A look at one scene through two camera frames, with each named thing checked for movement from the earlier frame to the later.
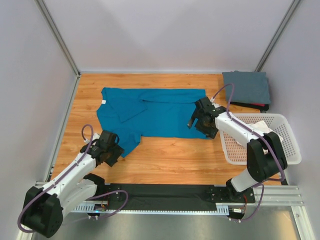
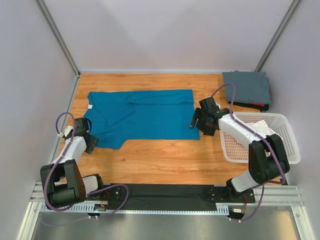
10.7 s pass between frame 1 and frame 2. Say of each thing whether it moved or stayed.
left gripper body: moved
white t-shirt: stayed
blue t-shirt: moved
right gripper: stayed
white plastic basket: stayed
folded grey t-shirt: stayed
